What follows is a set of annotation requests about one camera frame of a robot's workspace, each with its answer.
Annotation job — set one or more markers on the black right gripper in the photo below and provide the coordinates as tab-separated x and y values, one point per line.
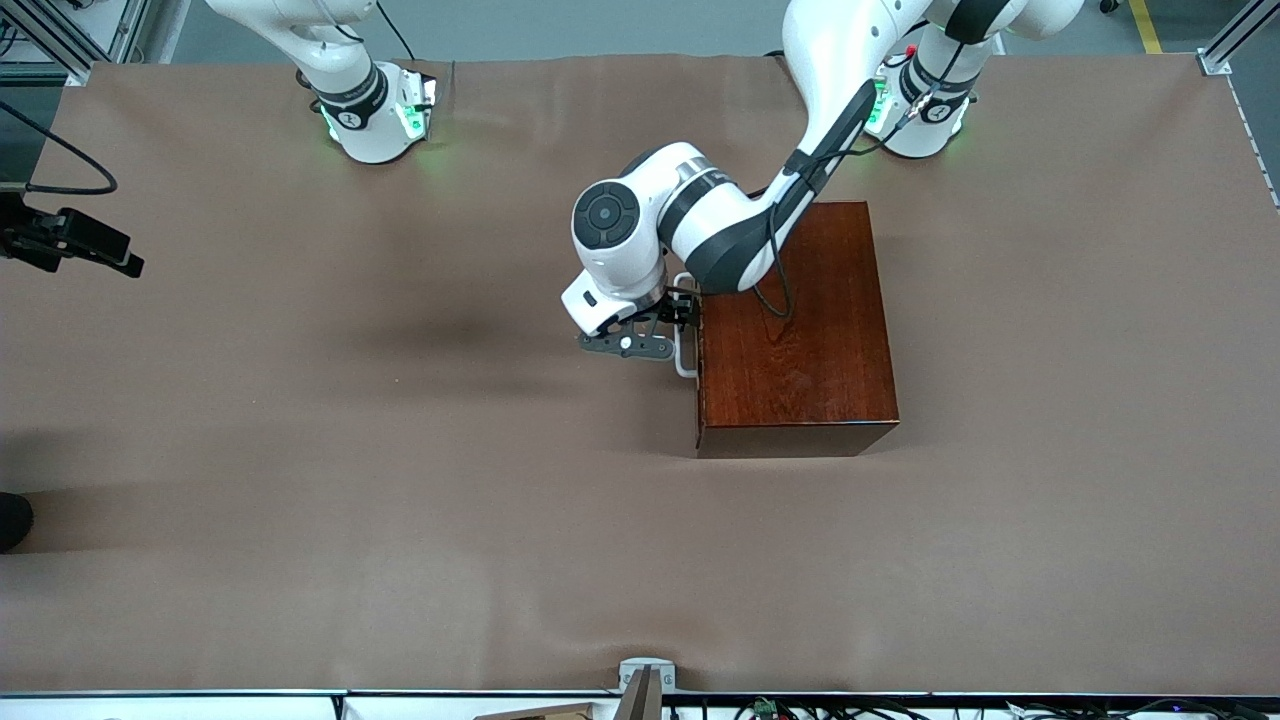
40	241

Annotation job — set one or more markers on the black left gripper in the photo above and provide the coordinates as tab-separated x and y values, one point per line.
681	311

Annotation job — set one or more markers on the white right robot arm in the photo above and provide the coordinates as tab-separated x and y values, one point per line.
350	100

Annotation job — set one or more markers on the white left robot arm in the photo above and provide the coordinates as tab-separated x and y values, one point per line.
830	60

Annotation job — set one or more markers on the dark red wooden cabinet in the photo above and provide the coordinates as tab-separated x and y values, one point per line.
800	340

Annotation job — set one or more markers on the black round ribbed object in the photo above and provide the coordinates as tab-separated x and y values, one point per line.
12	522

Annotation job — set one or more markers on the brown cardboard piece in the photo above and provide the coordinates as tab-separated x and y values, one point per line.
540	713

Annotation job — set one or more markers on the yellow floor tape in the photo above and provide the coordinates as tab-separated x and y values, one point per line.
1147	25

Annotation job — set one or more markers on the aluminium frame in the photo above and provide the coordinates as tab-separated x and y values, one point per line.
60	40

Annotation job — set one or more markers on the grey metal bracket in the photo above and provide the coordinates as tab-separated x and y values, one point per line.
645	675

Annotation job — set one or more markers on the white table edge rail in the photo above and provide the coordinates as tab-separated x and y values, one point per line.
200	705

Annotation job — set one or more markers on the aluminium profile post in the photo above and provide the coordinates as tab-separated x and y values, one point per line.
1235	35

